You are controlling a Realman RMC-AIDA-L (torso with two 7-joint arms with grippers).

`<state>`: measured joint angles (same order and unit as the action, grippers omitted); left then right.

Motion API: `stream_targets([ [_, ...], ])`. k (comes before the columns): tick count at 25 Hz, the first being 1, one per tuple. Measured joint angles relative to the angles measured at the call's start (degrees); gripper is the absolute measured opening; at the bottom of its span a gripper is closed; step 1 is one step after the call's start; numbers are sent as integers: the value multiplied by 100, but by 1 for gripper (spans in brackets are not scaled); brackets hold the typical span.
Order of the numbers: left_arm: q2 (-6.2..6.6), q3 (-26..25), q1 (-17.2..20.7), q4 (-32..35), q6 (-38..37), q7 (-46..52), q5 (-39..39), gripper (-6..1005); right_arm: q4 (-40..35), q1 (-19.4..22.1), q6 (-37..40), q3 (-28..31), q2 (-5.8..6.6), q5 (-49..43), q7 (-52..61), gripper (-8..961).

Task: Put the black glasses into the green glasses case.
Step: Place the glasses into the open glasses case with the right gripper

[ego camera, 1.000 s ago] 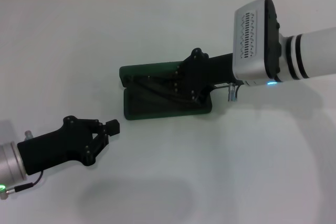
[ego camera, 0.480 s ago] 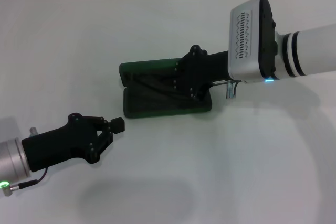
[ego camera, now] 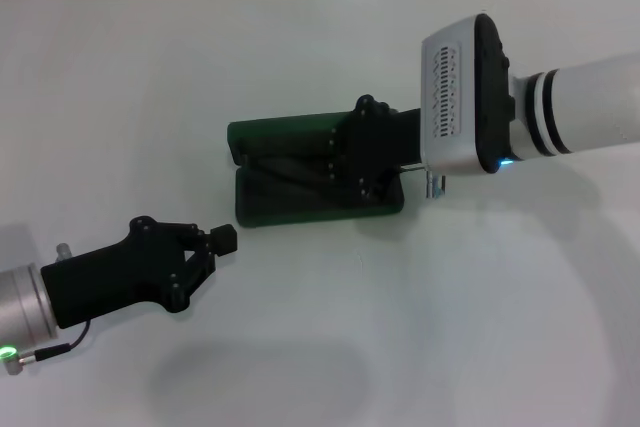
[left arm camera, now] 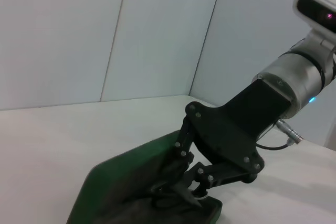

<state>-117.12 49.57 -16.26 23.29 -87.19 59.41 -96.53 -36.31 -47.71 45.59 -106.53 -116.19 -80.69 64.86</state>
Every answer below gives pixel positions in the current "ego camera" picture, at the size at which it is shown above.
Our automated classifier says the green glasses case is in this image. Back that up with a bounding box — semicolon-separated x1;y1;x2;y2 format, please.
225;110;406;230

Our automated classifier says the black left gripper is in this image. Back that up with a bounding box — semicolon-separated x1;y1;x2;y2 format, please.
39;215;240;318

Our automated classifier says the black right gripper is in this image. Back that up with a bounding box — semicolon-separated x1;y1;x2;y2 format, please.
327;93;427;204

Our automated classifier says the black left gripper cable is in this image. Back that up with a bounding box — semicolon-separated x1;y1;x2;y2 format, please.
3;319;95;377

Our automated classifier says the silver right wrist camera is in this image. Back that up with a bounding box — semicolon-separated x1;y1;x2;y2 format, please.
420;12;517;177

